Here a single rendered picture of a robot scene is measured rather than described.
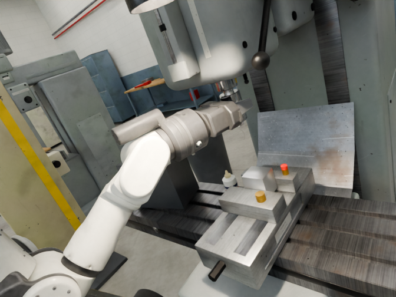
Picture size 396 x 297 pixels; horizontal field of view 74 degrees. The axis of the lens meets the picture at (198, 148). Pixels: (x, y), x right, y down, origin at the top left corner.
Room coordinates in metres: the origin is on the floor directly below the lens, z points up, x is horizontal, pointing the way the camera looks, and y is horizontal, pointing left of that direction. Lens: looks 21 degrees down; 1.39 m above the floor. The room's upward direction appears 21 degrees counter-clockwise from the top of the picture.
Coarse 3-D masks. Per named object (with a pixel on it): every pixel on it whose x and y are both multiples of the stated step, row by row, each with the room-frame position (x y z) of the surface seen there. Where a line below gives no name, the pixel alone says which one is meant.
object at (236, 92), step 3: (234, 90) 0.57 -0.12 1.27; (237, 90) 0.56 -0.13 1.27; (222, 93) 0.59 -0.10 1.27; (231, 93) 0.55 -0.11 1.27; (234, 93) 0.55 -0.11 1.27; (237, 93) 0.55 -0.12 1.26; (219, 96) 0.57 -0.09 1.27; (222, 96) 0.56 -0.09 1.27; (225, 96) 0.55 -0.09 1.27; (228, 96) 0.55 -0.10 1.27; (231, 96) 0.55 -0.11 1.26; (234, 96) 0.55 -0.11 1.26; (222, 99) 0.56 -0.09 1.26; (225, 99) 0.55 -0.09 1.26; (228, 99) 0.55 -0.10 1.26
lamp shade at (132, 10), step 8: (128, 0) 0.34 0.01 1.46; (136, 0) 0.33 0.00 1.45; (144, 0) 0.32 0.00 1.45; (152, 0) 0.39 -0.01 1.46; (160, 0) 0.39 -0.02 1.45; (168, 0) 0.39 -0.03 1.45; (128, 8) 0.35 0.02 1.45; (136, 8) 0.38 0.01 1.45; (144, 8) 0.38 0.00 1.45; (152, 8) 0.39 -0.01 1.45
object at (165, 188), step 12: (120, 168) 0.86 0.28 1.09; (168, 168) 0.75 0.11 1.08; (180, 168) 0.80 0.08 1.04; (168, 180) 0.75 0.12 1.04; (180, 180) 0.78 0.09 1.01; (192, 180) 0.82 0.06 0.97; (156, 192) 0.79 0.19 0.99; (168, 192) 0.76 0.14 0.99; (180, 192) 0.76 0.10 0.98; (192, 192) 0.80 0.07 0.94; (144, 204) 0.84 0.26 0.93; (156, 204) 0.81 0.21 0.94; (168, 204) 0.78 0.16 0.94; (180, 204) 0.75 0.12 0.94
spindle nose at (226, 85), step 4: (228, 80) 0.55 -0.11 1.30; (232, 80) 0.55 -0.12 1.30; (216, 84) 0.56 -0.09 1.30; (220, 84) 0.55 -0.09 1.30; (224, 84) 0.55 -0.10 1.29; (228, 84) 0.55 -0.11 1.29; (232, 84) 0.55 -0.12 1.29; (236, 84) 0.55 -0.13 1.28; (216, 88) 0.57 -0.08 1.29; (220, 88) 0.55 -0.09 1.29; (224, 88) 0.55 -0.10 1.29; (228, 88) 0.55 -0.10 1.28
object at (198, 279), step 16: (352, 192) 0.63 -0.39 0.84; (192, 272) 0.56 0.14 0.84; (208, 272) 0.54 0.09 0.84; (192, 288) 0.51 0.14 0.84; (208, 288) 0.49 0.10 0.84; (224, 288) 0.47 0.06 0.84; (240, 288) 0.46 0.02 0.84; (272, 288) 0.43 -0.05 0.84; (288, 288) 0.41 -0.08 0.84; (304, 288) 0.40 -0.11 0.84
